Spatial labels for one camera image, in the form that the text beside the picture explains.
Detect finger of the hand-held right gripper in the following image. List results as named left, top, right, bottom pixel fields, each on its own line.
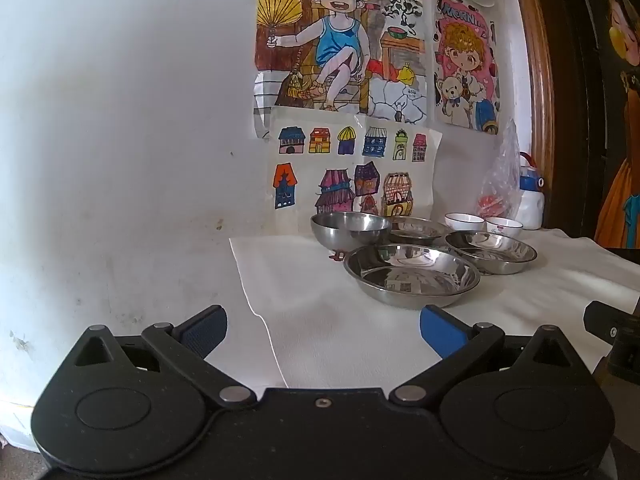
left=584, top=301, right=640, bottom=342

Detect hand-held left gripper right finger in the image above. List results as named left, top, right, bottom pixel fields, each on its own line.
left=390, top=305, right=576, bottom=407

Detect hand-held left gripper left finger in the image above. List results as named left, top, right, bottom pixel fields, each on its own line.
left=72, top=304, right=258, bottom=408

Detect large steel plate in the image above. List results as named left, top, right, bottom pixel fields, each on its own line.
left=343, top=243, right=482, bottom=310

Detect white bowl with red rim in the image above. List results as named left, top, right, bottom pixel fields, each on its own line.
left=444, top=212, right=486, bottom=235
left=485, top=217, right=524, bottom=242

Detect deep steel bowl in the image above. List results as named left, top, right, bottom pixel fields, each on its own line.
left=310, top=212, right=393, bottom=252

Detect white printed tablecloth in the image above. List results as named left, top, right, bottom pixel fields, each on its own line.
left=229, top=227, right=640, bottom=391

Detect dark painting with orange dress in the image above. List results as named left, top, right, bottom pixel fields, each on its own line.
left=575, top=0, right=640, bottom=251

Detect white water bottle blue lid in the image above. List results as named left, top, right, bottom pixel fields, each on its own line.
left=514, top=152, right=546, bottom=231

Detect red mesh ball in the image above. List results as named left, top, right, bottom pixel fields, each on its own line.
left=480, top=195, right=508, bottom=218

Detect clear plastic bag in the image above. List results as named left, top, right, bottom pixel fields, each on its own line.
left=480, top=117, right=523, bottom=221

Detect drawing of colourful houses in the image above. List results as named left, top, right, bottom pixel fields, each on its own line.
left=265, top=105, right=445, bottom=233

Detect drawing of girl with teddy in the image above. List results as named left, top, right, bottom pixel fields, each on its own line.
left=432, top=0, right=501, bottom=136

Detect drawing of boy with fan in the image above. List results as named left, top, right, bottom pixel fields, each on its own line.
left=252, top=0, right=431, bottom=138

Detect wooden door frame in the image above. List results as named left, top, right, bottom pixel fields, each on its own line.
left=505, top=0, right=608, bottom=233

